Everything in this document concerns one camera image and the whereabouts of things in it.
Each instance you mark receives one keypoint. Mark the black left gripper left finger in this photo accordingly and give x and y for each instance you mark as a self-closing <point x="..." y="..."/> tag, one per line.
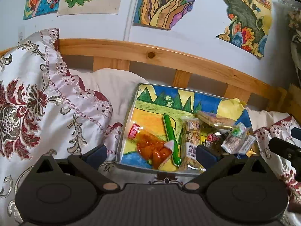
<point x="63" y="191"/>

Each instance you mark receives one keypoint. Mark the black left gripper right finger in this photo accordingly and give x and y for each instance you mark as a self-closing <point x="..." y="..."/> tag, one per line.
<point x="239" y="189"/>

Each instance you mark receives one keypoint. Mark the dark jerky snack packet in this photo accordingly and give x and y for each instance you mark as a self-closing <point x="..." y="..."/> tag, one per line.
<point x="215" y="140"/>

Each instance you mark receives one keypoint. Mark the green white kelp snack packet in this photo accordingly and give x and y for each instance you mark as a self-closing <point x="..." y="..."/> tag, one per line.
<point x="239" y="140"/>

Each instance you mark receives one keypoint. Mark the green sausage stick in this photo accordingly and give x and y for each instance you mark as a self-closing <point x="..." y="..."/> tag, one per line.
<point x="171" y="136"/>

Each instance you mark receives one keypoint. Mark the rice cracker packet red letters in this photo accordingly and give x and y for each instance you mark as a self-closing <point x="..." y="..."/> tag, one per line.
<point x="215" y="120"/>

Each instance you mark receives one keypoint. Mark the mixed nuts snack packet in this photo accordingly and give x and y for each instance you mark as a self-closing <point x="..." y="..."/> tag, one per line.
<point x="190" y="140"/>

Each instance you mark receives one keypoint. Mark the orange dried fruit packet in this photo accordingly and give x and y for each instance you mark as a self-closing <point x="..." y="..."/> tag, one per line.
<point x="151" y="147"/>

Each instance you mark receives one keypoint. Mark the gold foil snack packet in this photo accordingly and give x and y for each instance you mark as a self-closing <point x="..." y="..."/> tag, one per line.
<point x="252" y="150"/>

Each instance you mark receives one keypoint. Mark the yellow candy box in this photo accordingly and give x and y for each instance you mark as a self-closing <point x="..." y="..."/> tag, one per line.
<point x="205" y="131"/>

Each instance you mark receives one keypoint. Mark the white floral embroidered bedspread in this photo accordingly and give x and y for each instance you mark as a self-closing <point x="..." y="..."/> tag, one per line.
<point x="47" y="110"/>

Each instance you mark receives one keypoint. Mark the wooden bed headboard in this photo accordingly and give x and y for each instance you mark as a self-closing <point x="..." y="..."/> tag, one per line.
<point x="119" y="55"/>

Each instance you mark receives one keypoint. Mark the cream pillow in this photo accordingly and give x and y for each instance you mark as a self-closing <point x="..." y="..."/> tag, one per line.
<point x="118" y="86"/>

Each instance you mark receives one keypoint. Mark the grey tray with dinosaur drawing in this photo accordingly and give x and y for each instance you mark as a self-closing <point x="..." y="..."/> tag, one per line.
<point x="147" y="107"/>

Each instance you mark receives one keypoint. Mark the torn bird landscape drawing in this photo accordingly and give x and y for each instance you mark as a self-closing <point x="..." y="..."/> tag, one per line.
<point x="250" y="22"/>

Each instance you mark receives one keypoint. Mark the colourful swirl fish drawing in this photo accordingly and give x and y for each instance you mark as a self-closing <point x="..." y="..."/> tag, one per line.
<point x="161" y="14"/>

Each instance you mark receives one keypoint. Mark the white wall pipe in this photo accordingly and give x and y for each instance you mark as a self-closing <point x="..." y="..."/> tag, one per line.
<point x="130" y="19"/>

